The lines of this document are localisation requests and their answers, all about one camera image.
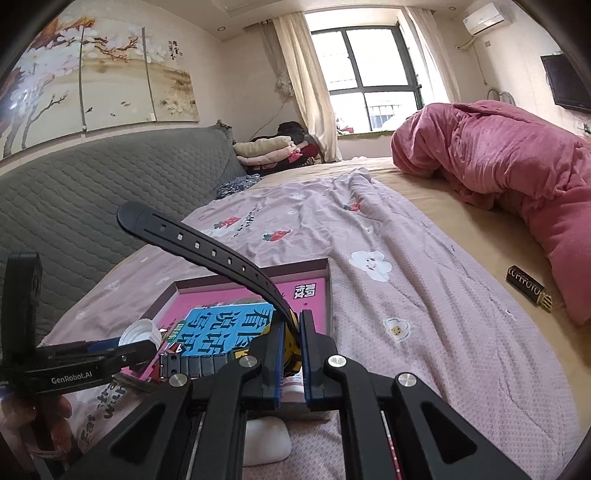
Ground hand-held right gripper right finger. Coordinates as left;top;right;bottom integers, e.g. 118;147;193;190
299;310;532;480

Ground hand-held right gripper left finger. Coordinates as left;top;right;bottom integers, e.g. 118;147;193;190
60;320;287;480

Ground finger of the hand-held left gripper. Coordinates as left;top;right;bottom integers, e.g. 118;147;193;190
41;339;122;357
95;340;158;370

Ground white plastic bottle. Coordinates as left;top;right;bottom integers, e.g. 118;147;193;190
119;318;163;348

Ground grey cardboard box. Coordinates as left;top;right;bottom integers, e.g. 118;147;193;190
115;258;334;421

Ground yellow watch with black strap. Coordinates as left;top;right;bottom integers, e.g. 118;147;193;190
117;202;304;377

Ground person's left hand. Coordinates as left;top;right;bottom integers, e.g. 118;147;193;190
0;394;75;457

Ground pink book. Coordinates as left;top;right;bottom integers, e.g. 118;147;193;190
139;272;329;384

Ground white plastic case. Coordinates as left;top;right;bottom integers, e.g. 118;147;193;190
242;415;293;467

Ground pink strawberry printed bedsheet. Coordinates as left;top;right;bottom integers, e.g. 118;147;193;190
39;168;568;480

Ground grey quilted headboard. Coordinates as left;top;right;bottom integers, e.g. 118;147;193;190
0;121;247;342

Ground dark floral cloth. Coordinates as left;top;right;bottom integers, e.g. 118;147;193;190
216;175;262;200

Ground tan bed sheet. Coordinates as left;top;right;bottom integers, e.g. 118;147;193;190
259;156;591;480

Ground pile of folded clothes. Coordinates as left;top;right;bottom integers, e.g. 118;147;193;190
233;121;324;175

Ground beige curtain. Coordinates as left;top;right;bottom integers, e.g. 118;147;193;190
402;6;462;107
272;11;342;162

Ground pink quilt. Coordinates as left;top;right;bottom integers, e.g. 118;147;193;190
392;100;591;326

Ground window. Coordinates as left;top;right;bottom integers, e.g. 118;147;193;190
310;18;426;134

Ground black television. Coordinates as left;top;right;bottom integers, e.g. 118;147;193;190
541;54;591;112

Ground white air conditioner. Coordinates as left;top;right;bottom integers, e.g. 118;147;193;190
462;2;514;35

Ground floral wall painting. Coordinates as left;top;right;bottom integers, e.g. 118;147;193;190
0;11;200;160

